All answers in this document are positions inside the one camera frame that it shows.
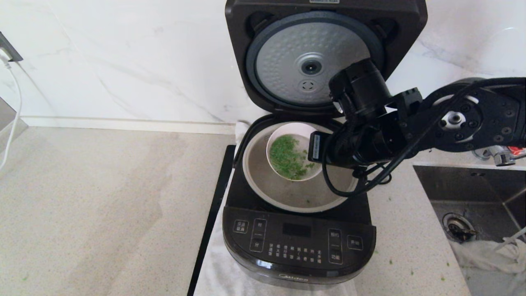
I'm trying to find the chopped green vegetables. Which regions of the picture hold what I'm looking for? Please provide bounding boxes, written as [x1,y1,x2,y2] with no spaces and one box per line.
[271,135,316,180]

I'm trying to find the pink bowl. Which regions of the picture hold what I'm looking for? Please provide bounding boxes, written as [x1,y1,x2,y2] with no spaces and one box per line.
[266,122,325,182]

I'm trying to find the black rice cooker lid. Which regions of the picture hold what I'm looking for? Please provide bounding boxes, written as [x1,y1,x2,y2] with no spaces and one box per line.
[225,0,428,120]

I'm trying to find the grey inner pot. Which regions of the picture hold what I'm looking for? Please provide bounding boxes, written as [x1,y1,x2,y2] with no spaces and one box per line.
[242,121,360,213]

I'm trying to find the black rice cooker base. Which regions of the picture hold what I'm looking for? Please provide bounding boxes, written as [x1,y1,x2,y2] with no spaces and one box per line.
[222,114,376,290]

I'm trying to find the stainless steel sink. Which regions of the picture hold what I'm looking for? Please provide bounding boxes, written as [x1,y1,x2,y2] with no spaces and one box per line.
[412,164,526,296]

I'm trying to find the metal sink drain strainer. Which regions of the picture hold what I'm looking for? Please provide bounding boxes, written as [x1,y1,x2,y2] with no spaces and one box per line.
[443,213,478,244]

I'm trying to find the black flat strip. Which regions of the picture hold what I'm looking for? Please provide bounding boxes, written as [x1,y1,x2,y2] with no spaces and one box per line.
[187,145,237,296]

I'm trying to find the chrome faucet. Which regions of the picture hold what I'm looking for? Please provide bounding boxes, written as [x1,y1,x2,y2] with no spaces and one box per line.
[472,145,526,167]

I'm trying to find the white rag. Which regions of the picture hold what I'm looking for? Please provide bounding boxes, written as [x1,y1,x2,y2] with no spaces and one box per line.
[450,238,526,296]

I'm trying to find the white cloth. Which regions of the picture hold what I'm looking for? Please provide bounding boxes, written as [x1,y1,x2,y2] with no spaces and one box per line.
[193,121,358,296]

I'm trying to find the grey side panel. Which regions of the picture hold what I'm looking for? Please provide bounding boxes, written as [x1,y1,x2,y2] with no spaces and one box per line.
[0,97,29,155]

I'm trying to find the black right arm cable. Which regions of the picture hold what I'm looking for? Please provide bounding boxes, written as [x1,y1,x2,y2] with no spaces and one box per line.
[322,78,526,198]

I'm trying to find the white power cable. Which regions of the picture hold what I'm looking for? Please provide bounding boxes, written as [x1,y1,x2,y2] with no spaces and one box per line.
[0,51,24,171]

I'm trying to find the dark wall socket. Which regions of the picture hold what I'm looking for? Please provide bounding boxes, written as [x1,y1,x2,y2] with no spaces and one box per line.
[0,31,25,64]

